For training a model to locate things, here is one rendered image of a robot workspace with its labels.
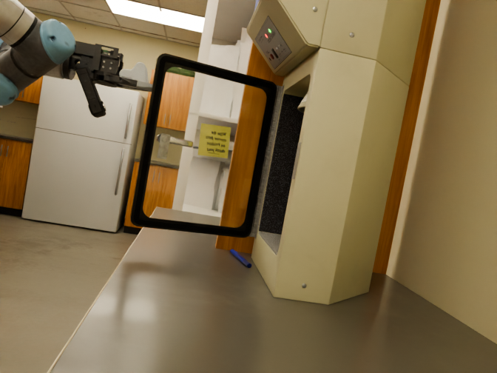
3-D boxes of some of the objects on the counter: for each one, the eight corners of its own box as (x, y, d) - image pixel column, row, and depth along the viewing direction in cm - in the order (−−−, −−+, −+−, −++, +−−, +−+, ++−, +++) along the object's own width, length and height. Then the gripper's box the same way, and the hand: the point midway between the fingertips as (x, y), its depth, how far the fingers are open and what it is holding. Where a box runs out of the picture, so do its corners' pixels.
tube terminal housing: (342, 271, 119) (398, -19, 115) (397, 314, 87) (478, -85, 83) (251, 257, 115) (305, -42, 111) (273, 297, 83) (351, -121, 79)
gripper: (65, 35, 97) (163, 56, 100) (75, 46, 106) (165, 64, 109) (59, 75, 97) (156, 94, 100) (70, 81, 106) (159, 99, 109)
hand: (153, 89), depth 105 cm, fingers closed
